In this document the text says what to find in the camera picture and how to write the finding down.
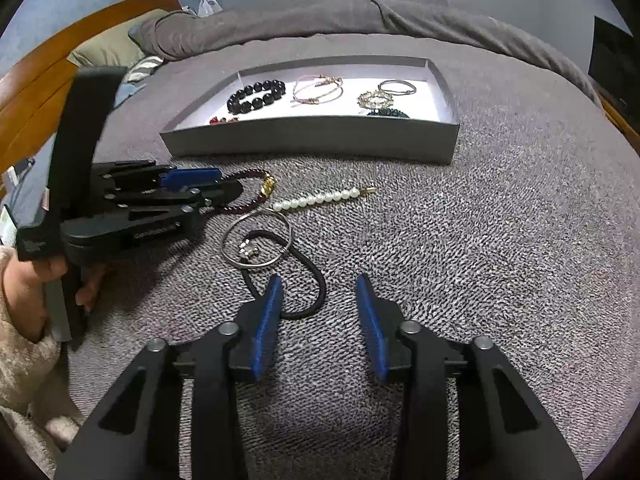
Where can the olive green pillow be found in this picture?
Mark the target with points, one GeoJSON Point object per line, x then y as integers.
{"type": "Point", "coordinates": [113, 46]}

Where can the grey duvet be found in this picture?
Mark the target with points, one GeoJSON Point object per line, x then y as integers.
{"type": "Point", "coordinates": [179, 34]}

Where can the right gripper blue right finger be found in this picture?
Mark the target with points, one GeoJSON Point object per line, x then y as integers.
{"type": "Point", "coordinates": [504, 431]}

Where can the white plastic bag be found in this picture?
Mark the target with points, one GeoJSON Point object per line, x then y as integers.
{"type": "Point", "coordinates": [207, 8]}

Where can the grey jewelry tray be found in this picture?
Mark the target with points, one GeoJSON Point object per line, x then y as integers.
{"type": "Point", "coordinates": [383, 106]}

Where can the light blue cloth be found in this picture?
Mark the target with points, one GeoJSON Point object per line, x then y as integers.
{"type": "Point", "coordinates": [125, 91]}

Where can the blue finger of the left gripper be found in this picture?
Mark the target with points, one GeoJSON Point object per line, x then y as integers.
{"type": "Point", "coordinates": [154, 202]}
{"type": "Point", "coordinates": [185, 177]}

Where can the striped pillow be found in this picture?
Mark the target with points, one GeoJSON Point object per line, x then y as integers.
{"type": "Point", "coordinates": [143, 69]}

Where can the person's left hand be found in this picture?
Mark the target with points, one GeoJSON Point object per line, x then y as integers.
{"type": "Point", "coordinates": [23, 289]}

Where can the wooden desk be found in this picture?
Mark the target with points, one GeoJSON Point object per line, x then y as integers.
{"type": "Point", "coordinates": [628, 131]}

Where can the black monitor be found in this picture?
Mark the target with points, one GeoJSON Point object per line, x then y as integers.
{"type": "Point", "coordinates": [614, 63]}

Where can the beige fuzzy sleeve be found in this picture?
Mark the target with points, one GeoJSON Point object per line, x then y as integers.
{"type": "Point", "coordinates": [34, 400]}

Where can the wooden headboard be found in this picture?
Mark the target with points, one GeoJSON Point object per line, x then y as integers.
{"type": "Point", "coordinates": [34, 91]}

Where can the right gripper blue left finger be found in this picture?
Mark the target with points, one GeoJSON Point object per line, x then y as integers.
{"type": "Point", "coordinates": [133, 433]}

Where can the silver wire bangle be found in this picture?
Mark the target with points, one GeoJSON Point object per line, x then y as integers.
{"type": "Point", "coordinates": [248, 255]}

